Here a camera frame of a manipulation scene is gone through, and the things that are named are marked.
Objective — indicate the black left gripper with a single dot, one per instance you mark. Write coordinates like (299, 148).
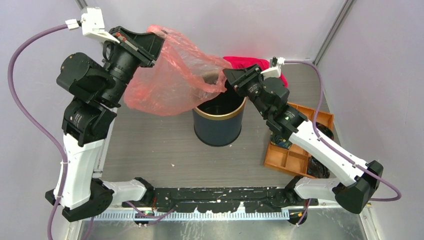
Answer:
(145, 47)

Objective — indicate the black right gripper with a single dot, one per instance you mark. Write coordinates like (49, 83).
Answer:
(240, 78)

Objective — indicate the dark blue gold-rimmed trash bin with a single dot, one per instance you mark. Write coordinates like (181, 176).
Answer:
(218, 122)

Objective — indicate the red translucent trash bag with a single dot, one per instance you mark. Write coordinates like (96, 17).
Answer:
(182, 78)

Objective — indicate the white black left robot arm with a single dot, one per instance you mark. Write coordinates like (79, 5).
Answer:
(97, 90)

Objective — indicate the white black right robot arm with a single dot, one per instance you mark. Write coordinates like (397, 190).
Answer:
(354, 183)

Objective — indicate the rolled dark blue patterned tie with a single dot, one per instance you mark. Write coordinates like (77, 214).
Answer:
(277, 140)

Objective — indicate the orange wooden organizer tray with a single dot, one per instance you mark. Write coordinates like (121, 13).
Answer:
(294, 161)

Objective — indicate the rolled dark tie front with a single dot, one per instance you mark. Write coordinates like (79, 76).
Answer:
(315, 168)

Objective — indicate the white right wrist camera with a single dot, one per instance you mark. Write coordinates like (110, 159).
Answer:
(275, 68)

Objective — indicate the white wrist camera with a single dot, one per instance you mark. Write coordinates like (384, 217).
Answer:
(275, 68)
(92, 25)

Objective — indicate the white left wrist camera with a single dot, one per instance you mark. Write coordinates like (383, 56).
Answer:
(92, 25)

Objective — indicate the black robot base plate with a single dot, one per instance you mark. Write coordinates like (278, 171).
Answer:
(265, 199)

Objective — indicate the aluminium frame rail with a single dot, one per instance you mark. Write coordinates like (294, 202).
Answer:
(102, 199)

